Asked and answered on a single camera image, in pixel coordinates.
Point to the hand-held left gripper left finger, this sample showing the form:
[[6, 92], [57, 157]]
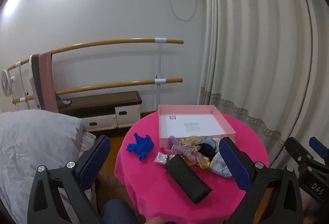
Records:
[[95, 159]]

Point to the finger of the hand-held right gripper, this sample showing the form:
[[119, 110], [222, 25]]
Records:
[[318, 145], [295, 150]]

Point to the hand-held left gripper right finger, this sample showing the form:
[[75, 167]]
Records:
[[235, 165]]

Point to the white cartoon printed cloth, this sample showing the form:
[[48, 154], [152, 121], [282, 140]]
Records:
[[221, 166]]

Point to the navy sock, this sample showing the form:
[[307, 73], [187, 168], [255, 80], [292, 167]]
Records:
[[208, 149]]

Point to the light blue cloth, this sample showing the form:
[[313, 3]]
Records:
[[212, 142]]

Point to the blue fuzzy glove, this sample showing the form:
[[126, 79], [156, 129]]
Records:
[[140, 145]]

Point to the black soft case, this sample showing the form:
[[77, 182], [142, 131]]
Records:
[[187, 179]]

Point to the pink cardboard box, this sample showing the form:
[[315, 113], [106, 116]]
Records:
[[190, 121]]

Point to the small clear packet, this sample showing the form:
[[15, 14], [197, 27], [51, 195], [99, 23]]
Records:
[[161, 157]]

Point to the brown white storage bench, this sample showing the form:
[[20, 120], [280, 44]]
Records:
[[102, 104]]

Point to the person's leg in jeans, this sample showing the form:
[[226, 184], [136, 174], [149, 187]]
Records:
[[118, 212]]

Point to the grey bed duvet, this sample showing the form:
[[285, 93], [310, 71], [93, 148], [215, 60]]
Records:
[[33, 147]]

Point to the small pink item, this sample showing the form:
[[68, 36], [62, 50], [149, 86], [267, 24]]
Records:
[[67, 102]]

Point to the round pink-covered table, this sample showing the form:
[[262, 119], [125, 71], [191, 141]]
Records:
[[154, 183]]

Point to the pink grey towel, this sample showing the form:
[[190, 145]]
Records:
[[45, 80]]

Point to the white barre stand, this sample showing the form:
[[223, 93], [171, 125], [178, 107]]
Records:
[[21, 77], [159, 65]]

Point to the cream curtain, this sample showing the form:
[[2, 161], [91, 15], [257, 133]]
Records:
[[257, 47]]

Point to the white fan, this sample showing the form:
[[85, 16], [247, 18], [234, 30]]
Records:
[[6, 82]]

